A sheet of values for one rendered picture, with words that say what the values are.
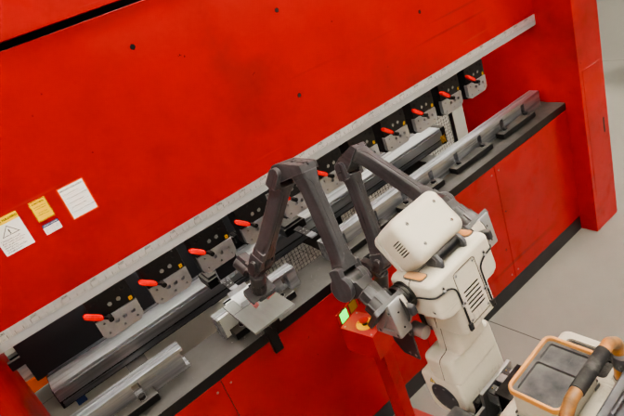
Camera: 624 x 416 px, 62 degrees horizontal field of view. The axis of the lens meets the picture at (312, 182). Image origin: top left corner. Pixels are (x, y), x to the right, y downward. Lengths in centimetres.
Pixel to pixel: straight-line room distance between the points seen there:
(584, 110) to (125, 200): 251
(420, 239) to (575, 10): 198
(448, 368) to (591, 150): 205
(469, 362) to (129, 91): 138
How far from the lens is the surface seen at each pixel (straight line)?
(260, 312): 200
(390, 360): 228
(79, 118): 178
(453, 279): 151
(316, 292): 220
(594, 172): 353
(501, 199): 296
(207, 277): 230
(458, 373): 174
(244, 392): 218
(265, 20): 203
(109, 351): 231
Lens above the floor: 213
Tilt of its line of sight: 23 degrees down
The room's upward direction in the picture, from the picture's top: 20 degrees counter-clockwise
